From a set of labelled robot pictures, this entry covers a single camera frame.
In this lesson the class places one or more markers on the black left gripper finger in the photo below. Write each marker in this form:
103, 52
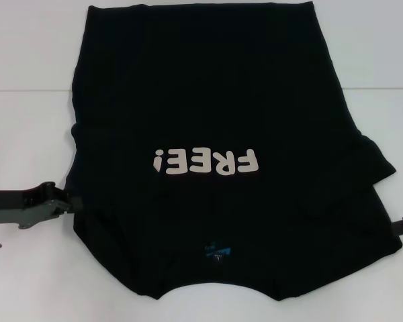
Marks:
64, 203

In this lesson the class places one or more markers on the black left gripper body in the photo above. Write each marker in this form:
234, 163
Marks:
16, 204

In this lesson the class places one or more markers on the black shirt with FREE print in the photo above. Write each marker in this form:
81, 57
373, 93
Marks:
205, 100

